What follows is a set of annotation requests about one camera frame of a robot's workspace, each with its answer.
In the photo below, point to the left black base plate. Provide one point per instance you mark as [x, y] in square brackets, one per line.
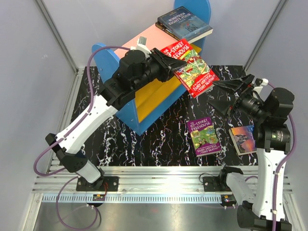
[109, 183]

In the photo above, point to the Nineteen Eighty-Four book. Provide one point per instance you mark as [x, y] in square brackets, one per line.
[191, 27]

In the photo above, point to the blue Jane Eyre book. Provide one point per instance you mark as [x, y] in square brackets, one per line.
[243, 140]

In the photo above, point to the white slotted cable duct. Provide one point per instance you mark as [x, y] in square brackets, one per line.
[138, 198]

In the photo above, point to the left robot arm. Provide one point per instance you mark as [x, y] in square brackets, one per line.
[136, 69]

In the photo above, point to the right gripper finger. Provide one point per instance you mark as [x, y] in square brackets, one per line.
[222, 107]
[235, 85]

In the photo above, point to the black marble pattern mat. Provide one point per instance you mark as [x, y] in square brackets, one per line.
[167, 142]

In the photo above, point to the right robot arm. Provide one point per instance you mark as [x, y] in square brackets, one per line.
[261, 210]

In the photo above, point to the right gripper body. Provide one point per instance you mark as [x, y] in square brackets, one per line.
[247, 102]

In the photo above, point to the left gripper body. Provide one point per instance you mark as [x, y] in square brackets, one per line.
[159, 69]

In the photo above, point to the red 13-Storey Treehouse book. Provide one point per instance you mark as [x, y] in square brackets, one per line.
[197, 77]

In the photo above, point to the black blue Treehouse book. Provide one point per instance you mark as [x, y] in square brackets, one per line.
[168, 31]

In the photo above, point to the aluminium mounting rail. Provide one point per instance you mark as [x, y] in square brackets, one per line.
[137, 180]

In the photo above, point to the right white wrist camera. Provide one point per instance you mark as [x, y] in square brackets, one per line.
[259, 83]

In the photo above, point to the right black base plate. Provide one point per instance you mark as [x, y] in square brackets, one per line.
[212, 184]

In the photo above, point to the purple 117-Storey Treehouse book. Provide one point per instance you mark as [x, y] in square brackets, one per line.
[203, 135]

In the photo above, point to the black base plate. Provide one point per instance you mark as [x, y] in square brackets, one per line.
[212, 184]
[109, 183]

